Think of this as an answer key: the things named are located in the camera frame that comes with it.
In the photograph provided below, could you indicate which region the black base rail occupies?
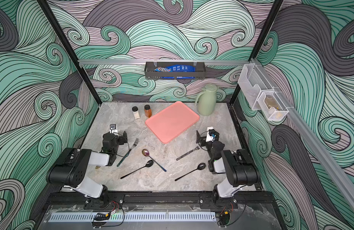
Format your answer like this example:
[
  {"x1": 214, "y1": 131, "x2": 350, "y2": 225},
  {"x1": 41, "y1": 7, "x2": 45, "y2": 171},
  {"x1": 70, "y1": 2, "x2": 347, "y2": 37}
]
[{"x1": 46, "y1": 191, "x2": 275, "y2": 210}]

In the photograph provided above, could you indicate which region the small clear bin with contents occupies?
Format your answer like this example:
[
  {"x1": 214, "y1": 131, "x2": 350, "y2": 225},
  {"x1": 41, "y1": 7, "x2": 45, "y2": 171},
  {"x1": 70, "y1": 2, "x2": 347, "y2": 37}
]
[{"x1": 257, "y1": 91, "x2": 289, "y2": 122}]

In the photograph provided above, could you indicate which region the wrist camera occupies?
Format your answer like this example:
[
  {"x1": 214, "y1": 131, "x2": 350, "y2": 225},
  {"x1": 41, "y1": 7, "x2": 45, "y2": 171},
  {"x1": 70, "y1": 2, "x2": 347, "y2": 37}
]
[
  {"x1": 206, "y1": 127, "x2": 220, "y2": 142},
  {"x1": 110, "y1": 124, "x2": 118, "y2": 136}
]

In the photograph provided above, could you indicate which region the aluminium wall rail back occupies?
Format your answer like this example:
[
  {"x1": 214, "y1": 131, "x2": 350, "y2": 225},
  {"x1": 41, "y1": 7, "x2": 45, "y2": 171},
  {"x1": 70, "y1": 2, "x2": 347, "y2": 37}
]
[{"x1": 78, "y1": 58, "x2": 249, "y2": 66}]

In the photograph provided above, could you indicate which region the green handled fork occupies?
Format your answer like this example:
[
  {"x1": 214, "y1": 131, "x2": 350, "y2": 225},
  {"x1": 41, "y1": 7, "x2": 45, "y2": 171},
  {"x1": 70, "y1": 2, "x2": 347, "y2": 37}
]
[{"x1": 117, "y1": 138, "x2": 139, "y2": 167}]

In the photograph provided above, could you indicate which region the aluminium wall rail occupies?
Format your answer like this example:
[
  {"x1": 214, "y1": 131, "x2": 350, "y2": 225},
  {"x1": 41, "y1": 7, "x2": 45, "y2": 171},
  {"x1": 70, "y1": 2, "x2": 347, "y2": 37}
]
[
  {"x1": 250, "y1": 58, "x2": 354, "y2": 211},
  {"x1": 78, "y1": 58, "x2": 249, "y2": 66}
]

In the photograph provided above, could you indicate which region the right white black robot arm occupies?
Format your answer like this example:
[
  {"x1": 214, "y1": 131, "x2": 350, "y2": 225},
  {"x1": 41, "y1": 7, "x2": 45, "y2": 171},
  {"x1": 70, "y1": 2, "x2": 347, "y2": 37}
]
[{"x1": 196, "y1": 128, "x2": 260, "y2": 207}]

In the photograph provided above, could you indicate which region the sage green thermos jug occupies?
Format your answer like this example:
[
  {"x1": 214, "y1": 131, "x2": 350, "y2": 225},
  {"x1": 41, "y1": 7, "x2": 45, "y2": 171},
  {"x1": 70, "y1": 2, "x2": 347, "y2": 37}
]
[{"x1": 195, "y1": 84, "x2": 218, "y2": 116}]

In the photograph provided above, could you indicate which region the orange spice jar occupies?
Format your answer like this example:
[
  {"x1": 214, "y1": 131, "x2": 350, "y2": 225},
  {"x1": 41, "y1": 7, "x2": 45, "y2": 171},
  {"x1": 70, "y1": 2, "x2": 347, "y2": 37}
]
[{"x1": 144, "y1": 104, "x2": 152, "y2": 118}]

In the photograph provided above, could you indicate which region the aluminium wall rail right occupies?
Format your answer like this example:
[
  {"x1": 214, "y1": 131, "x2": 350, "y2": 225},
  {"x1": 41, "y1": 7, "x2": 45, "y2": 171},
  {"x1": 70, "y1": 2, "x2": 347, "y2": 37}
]
[{"x1": 250, "y1": 58, "x2": 354, "y2": 211}]

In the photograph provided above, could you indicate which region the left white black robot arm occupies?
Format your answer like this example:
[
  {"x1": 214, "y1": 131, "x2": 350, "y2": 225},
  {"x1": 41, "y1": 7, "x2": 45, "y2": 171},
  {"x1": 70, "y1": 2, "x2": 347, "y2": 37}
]
[{"x1": 46, "y1": 131, "x2": 128, "y2": 209}]

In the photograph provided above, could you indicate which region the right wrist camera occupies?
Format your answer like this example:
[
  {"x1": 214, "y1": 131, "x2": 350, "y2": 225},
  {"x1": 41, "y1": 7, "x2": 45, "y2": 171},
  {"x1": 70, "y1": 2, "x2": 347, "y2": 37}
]
[{"x1": 206, "y1": 127, "x2": 220, "y2": 142}]

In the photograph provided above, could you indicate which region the white spice jar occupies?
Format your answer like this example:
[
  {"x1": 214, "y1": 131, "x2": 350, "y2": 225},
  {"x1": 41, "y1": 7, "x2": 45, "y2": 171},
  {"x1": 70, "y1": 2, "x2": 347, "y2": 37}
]
[{"x1": 132, "y1": 106, "x2": 140, "y2": 119}]

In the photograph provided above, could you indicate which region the dark metal wall shelf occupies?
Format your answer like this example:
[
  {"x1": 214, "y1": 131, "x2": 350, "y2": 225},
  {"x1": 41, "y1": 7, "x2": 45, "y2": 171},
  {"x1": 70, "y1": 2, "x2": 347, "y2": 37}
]
[{"x1": 144, "y1": 62, "x2": 206, "y2": 80}]

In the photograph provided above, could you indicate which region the black spoon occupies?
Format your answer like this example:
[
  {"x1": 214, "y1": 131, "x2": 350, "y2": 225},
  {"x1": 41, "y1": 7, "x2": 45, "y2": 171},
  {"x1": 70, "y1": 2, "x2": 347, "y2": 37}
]
[
  {"x1": 120, "y1": 160, "x2": 154, "y2": 179},
  {"x1": 175, "y1": 163, "x2": 206, "y2": 181}
]

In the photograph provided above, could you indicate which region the clear plastic wall bin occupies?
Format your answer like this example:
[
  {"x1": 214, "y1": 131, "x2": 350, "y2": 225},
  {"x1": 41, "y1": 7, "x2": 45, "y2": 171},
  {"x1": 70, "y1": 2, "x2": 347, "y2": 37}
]
[{"x1": 238, "y1": 63, "x2": 274, "y2": 110}]

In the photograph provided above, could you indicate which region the white perforated cable duct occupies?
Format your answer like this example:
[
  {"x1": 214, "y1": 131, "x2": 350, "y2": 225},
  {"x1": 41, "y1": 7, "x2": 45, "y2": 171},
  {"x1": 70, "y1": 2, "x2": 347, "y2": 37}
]
[{"x1": 48, "y1": 212, "x2": 216, "y2": 222}]

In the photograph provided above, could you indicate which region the blue snack packet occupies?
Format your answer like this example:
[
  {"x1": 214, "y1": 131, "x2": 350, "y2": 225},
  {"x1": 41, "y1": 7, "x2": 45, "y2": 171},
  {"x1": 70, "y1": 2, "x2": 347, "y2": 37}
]
[{"x1": 154, "y1": 65, "x2": 195, "y2": 72}]

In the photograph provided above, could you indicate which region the grey handled fork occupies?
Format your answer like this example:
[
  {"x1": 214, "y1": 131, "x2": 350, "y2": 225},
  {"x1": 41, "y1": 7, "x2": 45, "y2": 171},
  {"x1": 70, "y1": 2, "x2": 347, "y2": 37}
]
[{"x1": 176, "y1": 146, "x2": 201, "y2": 161}]

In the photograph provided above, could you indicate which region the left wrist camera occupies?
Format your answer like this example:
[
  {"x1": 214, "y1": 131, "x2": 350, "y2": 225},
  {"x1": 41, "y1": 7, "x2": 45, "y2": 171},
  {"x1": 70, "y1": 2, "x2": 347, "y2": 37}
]
[{"x1": 110, "y1": 124, "x2": 118, "y2": 136}]

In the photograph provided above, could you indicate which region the pink plastic tray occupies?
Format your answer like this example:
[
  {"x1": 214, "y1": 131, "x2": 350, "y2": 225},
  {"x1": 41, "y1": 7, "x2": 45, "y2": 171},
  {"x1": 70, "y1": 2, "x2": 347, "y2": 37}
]
[{"x1": 145, "y1": 101, "x2": 200, "y2": 144}]

